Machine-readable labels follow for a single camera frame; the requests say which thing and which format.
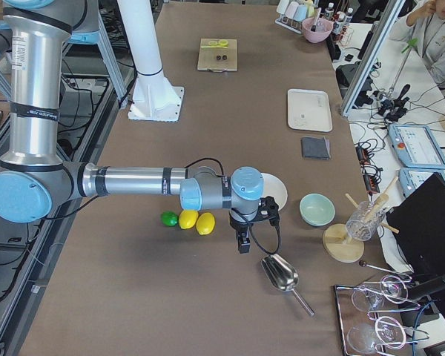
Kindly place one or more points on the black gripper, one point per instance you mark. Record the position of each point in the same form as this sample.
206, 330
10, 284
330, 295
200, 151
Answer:
238, 223

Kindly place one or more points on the mint green bowl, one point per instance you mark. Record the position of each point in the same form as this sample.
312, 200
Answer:
316, 209

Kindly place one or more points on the metal scoop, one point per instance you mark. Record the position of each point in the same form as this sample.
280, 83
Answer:
284, 277

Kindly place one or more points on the grey folded cloth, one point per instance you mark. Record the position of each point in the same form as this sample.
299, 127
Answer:
315, 148

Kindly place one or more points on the green lime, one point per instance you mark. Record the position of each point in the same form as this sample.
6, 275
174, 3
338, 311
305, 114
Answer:
169, 218

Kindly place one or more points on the cream rectangular tray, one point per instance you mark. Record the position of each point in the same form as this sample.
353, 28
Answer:
308, 110

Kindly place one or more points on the person in grey hoodie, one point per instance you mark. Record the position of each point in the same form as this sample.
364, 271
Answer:
426, 24

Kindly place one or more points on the yellow lemon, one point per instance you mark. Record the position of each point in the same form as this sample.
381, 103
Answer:
188, 219
205, 223

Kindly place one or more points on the wire glass rack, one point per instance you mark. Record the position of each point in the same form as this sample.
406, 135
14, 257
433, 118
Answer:
369, 317

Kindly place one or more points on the wooden cutting board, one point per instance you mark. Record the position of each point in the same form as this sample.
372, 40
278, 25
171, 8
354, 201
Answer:
211, 59

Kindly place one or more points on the pink bowl with ice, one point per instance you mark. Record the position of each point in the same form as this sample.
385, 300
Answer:
323, 29

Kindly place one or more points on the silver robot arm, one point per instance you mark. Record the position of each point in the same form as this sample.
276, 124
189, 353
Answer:
34, 180

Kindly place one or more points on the cream round plate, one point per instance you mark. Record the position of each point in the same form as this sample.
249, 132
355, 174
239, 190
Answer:
274, 187

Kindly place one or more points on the black monitor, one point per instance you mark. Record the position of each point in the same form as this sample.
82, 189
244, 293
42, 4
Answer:
420, 219

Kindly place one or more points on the blue teach pendant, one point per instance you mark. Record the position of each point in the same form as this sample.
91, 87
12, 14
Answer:
416, 147
411, 178

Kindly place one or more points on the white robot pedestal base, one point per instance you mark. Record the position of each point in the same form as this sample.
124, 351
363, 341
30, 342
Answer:
154, 97

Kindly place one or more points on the clear textured glass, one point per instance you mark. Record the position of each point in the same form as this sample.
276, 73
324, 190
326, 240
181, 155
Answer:
363, 223

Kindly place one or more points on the cup rack with pastel cups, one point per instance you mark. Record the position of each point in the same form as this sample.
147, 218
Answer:
291, 14

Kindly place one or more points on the wooden cup stand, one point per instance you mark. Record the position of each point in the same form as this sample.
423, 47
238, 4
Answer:
340, 245

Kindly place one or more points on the aluminium frame post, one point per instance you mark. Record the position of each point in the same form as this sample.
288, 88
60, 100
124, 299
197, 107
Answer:
383, 28

